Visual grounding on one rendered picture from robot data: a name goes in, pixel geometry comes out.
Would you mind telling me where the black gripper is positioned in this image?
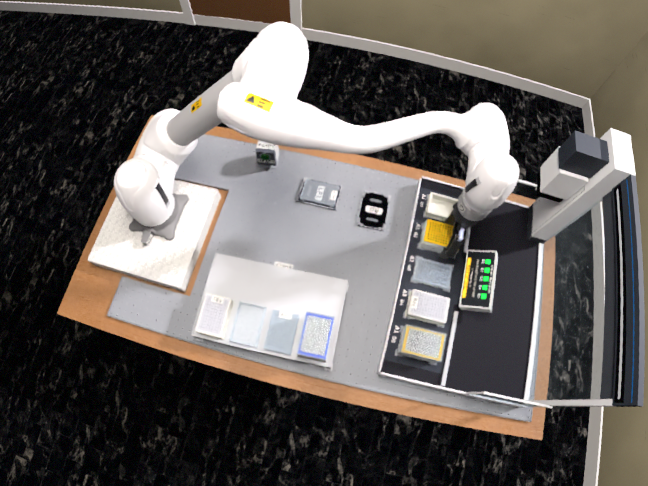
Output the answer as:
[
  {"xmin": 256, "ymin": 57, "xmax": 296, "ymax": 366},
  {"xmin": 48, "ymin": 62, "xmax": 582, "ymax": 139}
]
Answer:
[{"xmin": 439, "ymin": 202, "xmax": 478, "ymax": 259}]

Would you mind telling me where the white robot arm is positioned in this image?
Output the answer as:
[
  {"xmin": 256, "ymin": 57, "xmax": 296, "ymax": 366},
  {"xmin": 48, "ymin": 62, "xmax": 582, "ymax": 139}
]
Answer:
[{"xmin": 114, "ymin": 22, "xmax": 519, "ymax": 245}]

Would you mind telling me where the black flat nest plate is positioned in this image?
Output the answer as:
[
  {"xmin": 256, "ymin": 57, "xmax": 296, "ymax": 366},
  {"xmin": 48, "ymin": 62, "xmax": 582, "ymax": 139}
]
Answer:
[{"xmin": 357, "ymin": 190, "xmax": 391, "ymax": 231}]

